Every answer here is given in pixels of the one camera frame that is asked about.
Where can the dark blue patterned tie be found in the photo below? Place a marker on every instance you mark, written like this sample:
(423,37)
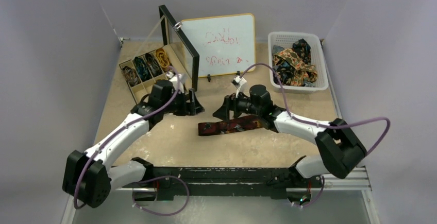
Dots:
(303,50)

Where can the white plastic basket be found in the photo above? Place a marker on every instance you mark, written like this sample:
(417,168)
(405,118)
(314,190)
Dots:
(280,40)

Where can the beige compartment tie box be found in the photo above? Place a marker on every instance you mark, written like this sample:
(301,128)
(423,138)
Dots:
(144,88)

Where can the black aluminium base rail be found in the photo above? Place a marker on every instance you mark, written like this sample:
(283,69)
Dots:
(274,183)

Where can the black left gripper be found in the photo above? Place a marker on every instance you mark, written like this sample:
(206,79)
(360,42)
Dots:
(192,106)

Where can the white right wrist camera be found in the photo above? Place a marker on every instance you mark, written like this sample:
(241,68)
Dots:
(240,84)

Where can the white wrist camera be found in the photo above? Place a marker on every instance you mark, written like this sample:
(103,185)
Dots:
(240,84)
(178,80)

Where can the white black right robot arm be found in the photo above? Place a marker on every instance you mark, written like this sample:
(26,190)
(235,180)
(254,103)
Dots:
(340,150)

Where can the orange floral tie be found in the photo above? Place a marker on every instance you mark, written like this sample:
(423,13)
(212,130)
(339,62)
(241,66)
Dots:
(292,71)

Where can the rolled blue tie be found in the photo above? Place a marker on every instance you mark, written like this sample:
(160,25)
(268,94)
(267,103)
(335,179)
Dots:
(142,69)

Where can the rolled grey tie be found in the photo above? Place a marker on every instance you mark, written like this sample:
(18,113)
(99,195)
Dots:
(153,65)

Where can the dark red patterned tie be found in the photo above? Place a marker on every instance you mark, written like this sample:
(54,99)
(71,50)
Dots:
(240,124)

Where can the rolled brown striped tie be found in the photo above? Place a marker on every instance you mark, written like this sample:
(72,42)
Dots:
(130,76)

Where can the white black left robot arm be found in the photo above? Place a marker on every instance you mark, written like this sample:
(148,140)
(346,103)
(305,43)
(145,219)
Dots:
(90,176)

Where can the yellow framed whiteboard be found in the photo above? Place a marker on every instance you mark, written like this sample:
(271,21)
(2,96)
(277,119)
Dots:
(225,44)

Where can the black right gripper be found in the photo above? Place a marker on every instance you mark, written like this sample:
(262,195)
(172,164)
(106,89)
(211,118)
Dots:
(233,105)

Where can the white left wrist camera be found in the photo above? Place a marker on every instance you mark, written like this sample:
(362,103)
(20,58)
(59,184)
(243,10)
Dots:
(178,80)

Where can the rolled yellow tie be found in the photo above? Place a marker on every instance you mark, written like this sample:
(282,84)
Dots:
(162,59)

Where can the black tie box lid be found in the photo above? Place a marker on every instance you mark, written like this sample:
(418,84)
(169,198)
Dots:
(176,39)

